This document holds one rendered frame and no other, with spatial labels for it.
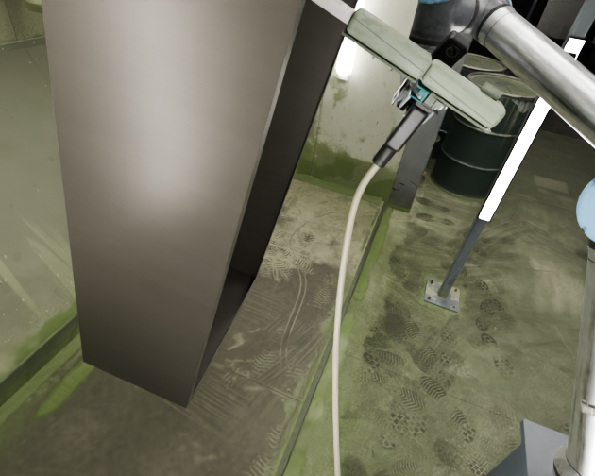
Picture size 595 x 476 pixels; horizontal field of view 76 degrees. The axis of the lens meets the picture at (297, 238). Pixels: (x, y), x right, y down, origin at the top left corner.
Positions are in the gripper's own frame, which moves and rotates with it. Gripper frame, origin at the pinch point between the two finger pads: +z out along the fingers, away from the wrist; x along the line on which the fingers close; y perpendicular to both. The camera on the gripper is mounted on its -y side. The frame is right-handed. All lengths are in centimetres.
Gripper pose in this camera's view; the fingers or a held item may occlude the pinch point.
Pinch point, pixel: (431, 96)
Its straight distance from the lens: 75.7
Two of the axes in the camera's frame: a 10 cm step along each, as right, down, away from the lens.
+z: -2.4, 5.8, -7.8
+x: -8.4, -5.2, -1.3
